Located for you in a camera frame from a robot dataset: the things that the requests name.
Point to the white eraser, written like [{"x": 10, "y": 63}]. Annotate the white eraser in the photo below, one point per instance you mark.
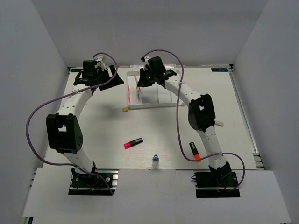
[{"x": 218, "y": 123}]

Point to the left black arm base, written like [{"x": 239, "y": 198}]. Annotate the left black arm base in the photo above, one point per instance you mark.
[{"x": 87, "y": 185}]

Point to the small blue-capped bottle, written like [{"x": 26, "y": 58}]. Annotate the small blue-capped bottle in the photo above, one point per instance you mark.
[{"x": 155, "y": 161}]

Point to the yellow pen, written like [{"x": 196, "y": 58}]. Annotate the yellow pen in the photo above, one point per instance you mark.
[{"x": 137, "y": 93}]

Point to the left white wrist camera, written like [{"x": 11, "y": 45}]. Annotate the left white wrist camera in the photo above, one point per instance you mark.
[{"x": 100, "y": 62}]

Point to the white compartment tray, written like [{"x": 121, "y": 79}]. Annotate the white compartment tray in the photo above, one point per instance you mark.
[{"x": 153, "y": 96}]

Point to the pink highlighter black cap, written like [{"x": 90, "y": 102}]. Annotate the pink highlighter black cap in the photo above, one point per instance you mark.
[{"x": 133, "y": 143}]

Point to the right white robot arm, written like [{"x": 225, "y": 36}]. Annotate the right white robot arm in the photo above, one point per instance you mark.
[{"x": 201, "y": 114}]

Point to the orange pen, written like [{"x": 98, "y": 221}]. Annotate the orange pen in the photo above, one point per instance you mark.
[{"x": 136, "y": 80}]

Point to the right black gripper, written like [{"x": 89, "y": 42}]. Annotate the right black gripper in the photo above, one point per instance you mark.
[{"x": 143, "y": 82}]

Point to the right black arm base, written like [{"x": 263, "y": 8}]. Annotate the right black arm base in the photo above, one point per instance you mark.
[{"x": 207, "y": 186}]

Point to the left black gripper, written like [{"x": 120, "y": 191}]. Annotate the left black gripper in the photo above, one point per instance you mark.
[{"x": 117, "y": 81}]

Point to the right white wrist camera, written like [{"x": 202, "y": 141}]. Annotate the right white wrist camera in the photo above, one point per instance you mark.
[{"x": 145, "y": 62}]

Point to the orange highlighter black cap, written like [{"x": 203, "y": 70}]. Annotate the orange highlighter black cap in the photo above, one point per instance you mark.
[{"x": 194, "y": 151}]

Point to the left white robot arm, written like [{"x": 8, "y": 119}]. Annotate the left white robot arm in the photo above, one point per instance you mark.
[{"x": 63, "y": 129}]

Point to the pink pen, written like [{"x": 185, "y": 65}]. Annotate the pink pen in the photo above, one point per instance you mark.
[{"x": 129, "y": 97}]

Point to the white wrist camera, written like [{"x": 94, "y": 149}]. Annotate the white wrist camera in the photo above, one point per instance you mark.
[
  {"x": 100, "y": 62},
  {"x": 145, "y": 62}
]

